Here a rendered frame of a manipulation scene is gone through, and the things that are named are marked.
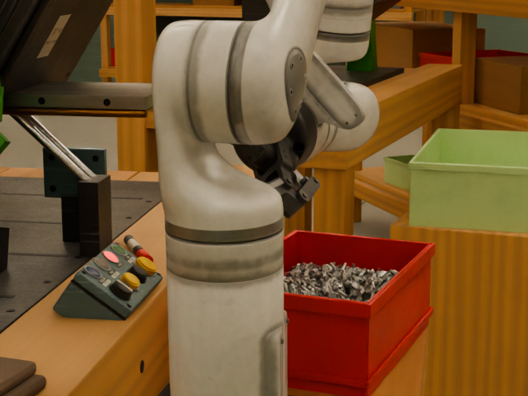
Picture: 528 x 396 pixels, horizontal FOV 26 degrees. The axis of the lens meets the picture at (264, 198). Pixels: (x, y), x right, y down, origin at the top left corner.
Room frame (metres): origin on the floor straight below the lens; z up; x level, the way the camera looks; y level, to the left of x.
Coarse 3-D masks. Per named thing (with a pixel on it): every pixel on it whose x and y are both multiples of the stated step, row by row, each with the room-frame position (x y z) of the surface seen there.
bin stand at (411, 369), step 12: (420, 336) 1.51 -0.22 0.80; (420, 348) 1.46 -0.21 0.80; (408, 360) 1.42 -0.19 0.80; (420, 360) 1.42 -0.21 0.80; (396, 372) 1.37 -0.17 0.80; (408, 372) 1.37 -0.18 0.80; (420, 372) 1.37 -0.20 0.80; (384, 384) 1.33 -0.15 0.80; (396, 384) 1.33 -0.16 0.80; (408, 384) 1.33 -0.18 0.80; (420, 384) 1.33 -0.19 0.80
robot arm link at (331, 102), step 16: (320, 64) 1.06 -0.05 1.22; (320, 80) 1.06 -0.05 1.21; (336, 80) 1.06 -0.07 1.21; (304, 96) 1.07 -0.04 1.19; (320, 96) 1.06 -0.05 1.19; (336, 96) 1.06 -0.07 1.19; (352, 96) 1.06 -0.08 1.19; (320, 112) 1.06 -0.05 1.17; (336, 112) 1.06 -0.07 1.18; (352, 112) 1.05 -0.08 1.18; (320, 128) 1.07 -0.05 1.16; (352, 128) 1.05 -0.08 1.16; (320, 144) 1.08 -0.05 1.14
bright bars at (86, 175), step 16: (32, 128) 1.59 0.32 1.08; (48, 144) 1.59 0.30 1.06; (64, 160) 1.58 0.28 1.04; (80, 176) 1.58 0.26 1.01; (96, 176) 1.60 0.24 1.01; (80, 192) 1.57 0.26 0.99; (96, 192) 1.56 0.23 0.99; (80, 208) 1.57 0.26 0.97; (96, 208) 1.56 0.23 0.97; (80, 224) 1.57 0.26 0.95; (96, 224) 1.56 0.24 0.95; (80, 240) 1.57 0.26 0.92; (96, 240) 1.56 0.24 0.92
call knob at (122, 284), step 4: (116, 280) 1.30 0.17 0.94; (120, 280) 1.31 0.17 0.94; (112, 284) 1.30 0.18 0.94; (116, 284) 1.29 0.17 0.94; (120, 284) 1.30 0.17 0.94; (124, 284) 1.30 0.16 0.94; (128, 284) 1.31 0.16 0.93; (112, 288) 1.29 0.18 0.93; (116, 288) 1.29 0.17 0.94; (120, 288) 1.29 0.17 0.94; (124, 288) 1.29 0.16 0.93; (128, 288) 1.30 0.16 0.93; (116, 292) 1.29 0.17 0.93; (120, 292) 1.29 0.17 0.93; (124, 292) 1.29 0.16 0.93; (128, 292) 1.29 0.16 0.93; (132, 292) 1.30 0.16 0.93; (124, 296) 1.29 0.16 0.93; (128, 296) 1.29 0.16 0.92
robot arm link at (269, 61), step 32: (288, 0) 0.87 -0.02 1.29; (320, 0) 0.92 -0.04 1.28; (256, 32) 0.83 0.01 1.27; (288, 32) 0.84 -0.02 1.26; (256, 64) 0.81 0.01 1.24; (288, 64) 0.83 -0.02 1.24; (256, 96) 0.81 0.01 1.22; (288, 96) 0.82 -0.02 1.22; (256, 128) 0.81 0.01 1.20; (288, 128) 0.83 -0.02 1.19
